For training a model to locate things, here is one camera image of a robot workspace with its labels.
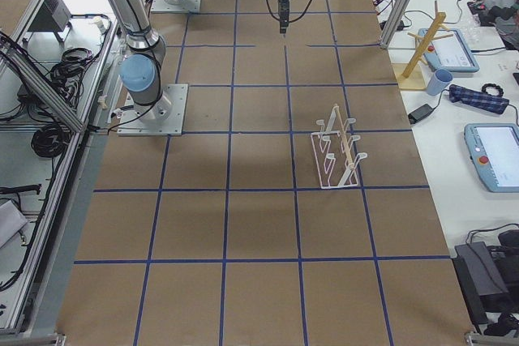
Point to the blue cup on side table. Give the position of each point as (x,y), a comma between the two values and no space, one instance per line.
(439,80)

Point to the wooden mug tree stand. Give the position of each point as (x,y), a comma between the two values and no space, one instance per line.
(408,78)

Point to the blue teach pendant far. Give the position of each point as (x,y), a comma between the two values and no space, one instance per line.
(451,53)

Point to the blue teach pendant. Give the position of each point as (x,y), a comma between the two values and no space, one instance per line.
(493,149)
(451,53)

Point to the blue plaid pouch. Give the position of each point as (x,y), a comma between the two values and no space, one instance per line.
(479,100)

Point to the blue teach pendant near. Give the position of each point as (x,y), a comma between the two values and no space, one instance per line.
(493,149)

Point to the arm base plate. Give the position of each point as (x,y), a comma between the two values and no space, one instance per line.
(165,118)
(188,6)

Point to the white wire cup rack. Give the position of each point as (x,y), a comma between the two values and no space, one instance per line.
(333,147)

